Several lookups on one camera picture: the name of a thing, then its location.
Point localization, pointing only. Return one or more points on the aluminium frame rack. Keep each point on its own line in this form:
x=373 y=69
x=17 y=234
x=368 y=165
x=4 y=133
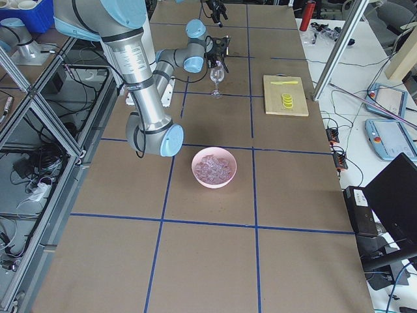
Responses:
x=52 y=118

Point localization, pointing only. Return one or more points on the clear plastic bag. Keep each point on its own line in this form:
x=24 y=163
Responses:
x=318 y=32

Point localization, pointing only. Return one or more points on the yellow plastic knife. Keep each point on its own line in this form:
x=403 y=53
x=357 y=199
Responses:
x=292 y=82

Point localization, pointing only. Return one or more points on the wooden post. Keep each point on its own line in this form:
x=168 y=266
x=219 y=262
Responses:
x=403 y=61

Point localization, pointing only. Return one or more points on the blue storage bin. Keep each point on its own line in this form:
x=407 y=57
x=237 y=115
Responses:
x=37 y=20

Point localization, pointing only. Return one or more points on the pile of clear ice cubes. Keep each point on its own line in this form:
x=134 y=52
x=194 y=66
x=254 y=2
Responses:
x=213 y=170

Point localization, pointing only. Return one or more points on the black laptop monitor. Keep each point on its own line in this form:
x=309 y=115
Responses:
x=392 y=197

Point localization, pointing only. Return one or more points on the red thermos bottle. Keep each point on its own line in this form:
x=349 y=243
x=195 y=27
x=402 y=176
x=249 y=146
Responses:
x=307 y=14

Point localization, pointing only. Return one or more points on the teach pendant far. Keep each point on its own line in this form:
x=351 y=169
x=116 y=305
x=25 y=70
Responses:
x=390 y=98

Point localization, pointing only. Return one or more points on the pink bowl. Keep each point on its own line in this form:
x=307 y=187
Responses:
x=220 y=153

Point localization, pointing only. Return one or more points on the teach pendant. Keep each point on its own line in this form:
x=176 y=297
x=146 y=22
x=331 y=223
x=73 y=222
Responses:
x=389 y=138
x=390 y=98

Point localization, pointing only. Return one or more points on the black box device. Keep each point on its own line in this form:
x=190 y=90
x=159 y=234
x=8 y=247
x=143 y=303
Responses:
x=359 y=212

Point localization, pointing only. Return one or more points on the aluminium frame post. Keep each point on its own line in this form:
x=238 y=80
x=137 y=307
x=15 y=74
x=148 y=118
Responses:
x=348 y=28

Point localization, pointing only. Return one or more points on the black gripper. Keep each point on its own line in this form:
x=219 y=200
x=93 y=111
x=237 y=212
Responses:
x=213 y=57
x=215 y=13

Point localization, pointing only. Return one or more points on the bamboo cutting board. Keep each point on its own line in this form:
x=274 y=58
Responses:
x=273 y=100

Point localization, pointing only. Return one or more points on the teach pendant near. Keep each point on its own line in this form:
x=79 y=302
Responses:
x=389 y=138

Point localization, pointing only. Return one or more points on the clear wine glass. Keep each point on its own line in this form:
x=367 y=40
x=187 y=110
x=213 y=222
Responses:
x=217 y=76

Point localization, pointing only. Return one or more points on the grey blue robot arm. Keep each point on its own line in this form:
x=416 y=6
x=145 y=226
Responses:
x=123 y=27

